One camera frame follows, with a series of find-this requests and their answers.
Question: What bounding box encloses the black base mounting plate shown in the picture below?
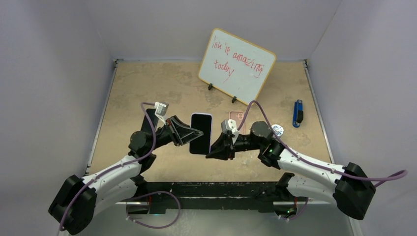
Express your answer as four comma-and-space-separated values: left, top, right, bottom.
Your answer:
115, 181, 308, 215

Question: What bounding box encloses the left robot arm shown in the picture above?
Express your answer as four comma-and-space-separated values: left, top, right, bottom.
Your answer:
48, 116, 204, 235

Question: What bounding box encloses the yellow framed whiteboard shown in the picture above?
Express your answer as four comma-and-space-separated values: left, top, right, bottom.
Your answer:
198, 28, 277, 105

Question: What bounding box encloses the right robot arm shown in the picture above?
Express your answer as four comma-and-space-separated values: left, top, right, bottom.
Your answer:
206, 119, 376, 220

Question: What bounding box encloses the black smartphone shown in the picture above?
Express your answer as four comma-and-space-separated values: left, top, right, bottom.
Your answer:
140, 108, 160, 134

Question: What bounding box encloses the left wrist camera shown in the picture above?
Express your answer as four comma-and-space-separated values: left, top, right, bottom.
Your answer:
154, 102, 169, 122

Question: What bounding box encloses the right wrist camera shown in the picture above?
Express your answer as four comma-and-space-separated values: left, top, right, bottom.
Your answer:
221, 119, 239, 138

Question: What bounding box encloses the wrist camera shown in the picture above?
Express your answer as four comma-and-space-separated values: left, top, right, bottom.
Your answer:
154, 102, 169, 122
221, 119, 239, 138

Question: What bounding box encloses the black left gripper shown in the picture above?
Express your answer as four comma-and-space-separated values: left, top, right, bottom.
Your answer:
147, 116, 204, 152

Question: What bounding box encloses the phone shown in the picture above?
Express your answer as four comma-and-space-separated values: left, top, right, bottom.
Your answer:
189, 113, 213, 156

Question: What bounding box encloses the pink phone case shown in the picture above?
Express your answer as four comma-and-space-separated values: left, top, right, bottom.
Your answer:
229, 111, 245, 135

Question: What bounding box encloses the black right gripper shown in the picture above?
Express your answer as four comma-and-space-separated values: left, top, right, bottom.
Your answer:
206, 132, 263, 161

